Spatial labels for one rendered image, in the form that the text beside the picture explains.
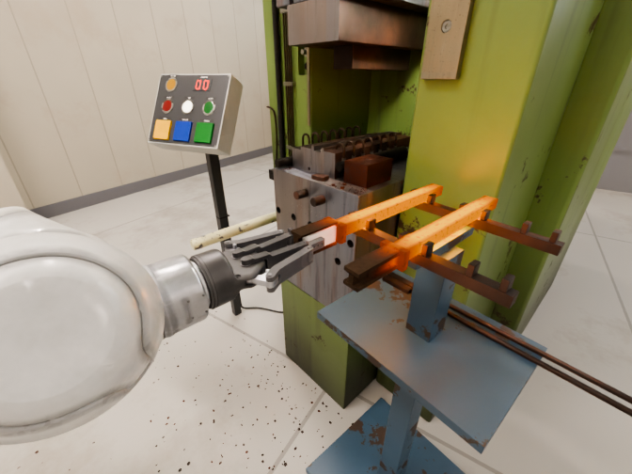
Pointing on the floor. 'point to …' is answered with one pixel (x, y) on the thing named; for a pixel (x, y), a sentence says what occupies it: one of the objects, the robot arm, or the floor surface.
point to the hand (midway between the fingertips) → (315, 237)
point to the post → (220, 210)
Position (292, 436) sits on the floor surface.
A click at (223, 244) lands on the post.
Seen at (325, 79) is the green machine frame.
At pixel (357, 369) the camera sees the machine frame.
